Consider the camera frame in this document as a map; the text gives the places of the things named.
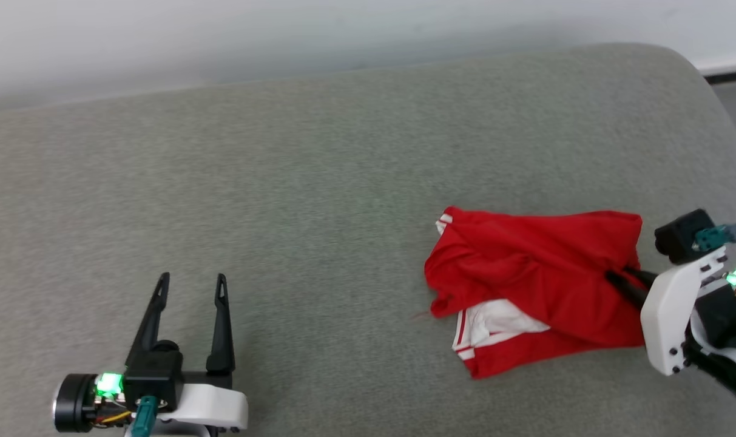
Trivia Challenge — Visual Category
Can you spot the grey fabric sofa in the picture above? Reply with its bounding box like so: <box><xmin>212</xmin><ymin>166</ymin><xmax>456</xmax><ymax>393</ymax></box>
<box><xmin>0</xmin><ymin>42</ymin><xmax>736</xmax><ymax>437</ymax></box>

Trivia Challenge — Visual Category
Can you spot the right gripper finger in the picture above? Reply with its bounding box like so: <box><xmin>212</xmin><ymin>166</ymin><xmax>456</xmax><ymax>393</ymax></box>
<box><xmin>621</xmin><ymin>266</ymin><xmax>660</xmax><ymax>290</ymax></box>
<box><xmin>604</xmin><ymin>272</ymin><xmax>649</xmax><ymax>309</ymax></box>

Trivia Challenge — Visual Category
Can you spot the teal cable connector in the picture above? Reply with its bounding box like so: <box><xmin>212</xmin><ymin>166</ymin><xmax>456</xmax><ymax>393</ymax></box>
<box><xmin>694</xmin><ymin>223</ymin><xmax>736</xmax><ymax>251</ymax></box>
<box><xmin>130</xmin><ymin>396</ymin><xmax>160</xmax><ymax>437</ymax></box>

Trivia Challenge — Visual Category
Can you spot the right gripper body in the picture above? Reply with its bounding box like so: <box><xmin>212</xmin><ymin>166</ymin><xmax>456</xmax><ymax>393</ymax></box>
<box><xmin>640</xmin><ymin>246</ymin><xmax>729</xmax><ymax>377</ymax></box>

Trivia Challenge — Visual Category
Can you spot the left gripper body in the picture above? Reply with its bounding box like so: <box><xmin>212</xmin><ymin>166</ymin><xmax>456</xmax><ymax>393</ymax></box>
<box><xmin>52</xmin><ymin>371</ymin><xmax>249</xmax><ymax>437</ymax></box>

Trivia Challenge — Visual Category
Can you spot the red and white jersey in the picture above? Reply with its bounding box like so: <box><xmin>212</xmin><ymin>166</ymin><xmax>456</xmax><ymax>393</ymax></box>
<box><xmin>424</xmin><ymin>206</ymin><xmax>647</xmax><ymax>380</ymax></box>

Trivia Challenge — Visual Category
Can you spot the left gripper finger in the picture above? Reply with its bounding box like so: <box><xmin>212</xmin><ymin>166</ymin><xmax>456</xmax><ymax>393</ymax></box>
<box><xmin>125</xmin><ymin>272</ymin><xmax>171</xmax><ymax>368</ymax></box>
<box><xmin>206</xmin><ymin>273</ymin><xmax>236</xmax><ymax>373</ymax></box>

